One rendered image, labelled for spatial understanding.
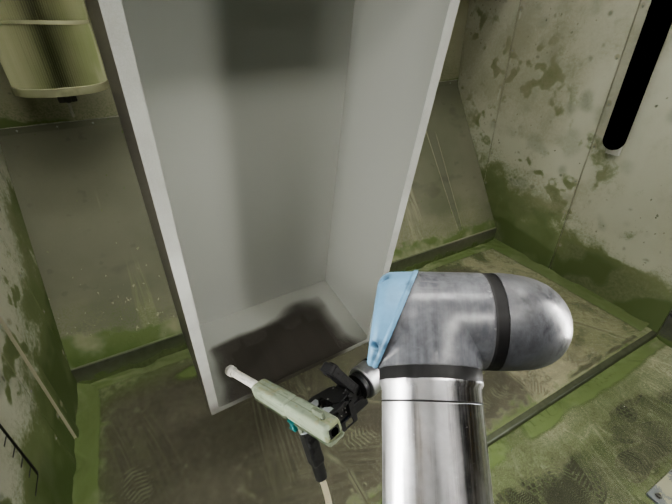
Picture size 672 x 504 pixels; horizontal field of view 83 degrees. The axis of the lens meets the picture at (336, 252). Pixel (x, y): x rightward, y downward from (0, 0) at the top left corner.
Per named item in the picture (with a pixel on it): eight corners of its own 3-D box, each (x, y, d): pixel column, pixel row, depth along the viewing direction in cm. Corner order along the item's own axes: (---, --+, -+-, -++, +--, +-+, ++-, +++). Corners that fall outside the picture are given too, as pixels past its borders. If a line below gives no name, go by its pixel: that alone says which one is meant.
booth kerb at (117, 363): (81, 390, 175) (70, 371, 168) (81, 387, 177) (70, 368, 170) (493, 242, 284) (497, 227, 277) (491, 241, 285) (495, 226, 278)
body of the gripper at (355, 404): (342, 434, 91) (374, 405, 99) (334, 404, 89) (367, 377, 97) (322, 423, 97) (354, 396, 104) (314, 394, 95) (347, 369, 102)
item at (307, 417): (363, 495, 84) (338, 410, 79) (348, 512, 81) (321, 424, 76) (255, 417, 121) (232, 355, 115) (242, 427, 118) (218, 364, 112)
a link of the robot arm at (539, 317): (618, 266, 41) (456, 310, 107) (499, 264, 41) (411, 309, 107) (633, 379, 38) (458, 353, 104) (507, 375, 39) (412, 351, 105)
